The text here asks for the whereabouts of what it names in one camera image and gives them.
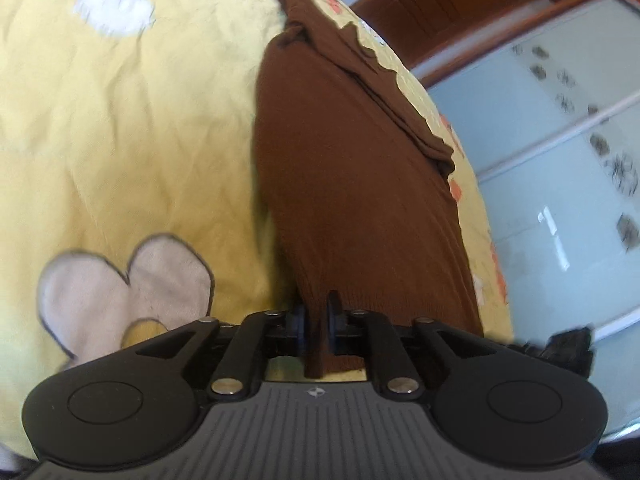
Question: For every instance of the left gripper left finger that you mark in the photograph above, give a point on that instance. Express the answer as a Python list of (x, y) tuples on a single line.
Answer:
[(297, 324)]

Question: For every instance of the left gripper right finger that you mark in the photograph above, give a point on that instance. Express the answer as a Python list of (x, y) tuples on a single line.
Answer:
[(336, 321)]

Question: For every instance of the brown knit sweater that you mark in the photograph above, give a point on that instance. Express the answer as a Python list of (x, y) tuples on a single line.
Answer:
[(356, 183)]

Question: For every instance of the yellow floral bed quilt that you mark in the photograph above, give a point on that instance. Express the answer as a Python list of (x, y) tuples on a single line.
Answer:
[(129, 204)]

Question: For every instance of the frosted glass wardrobe door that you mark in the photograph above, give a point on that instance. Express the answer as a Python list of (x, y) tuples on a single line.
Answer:
[(550, 125)]

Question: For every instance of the brown wooden door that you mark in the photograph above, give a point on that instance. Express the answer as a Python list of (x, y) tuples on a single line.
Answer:
[(438, 37)]

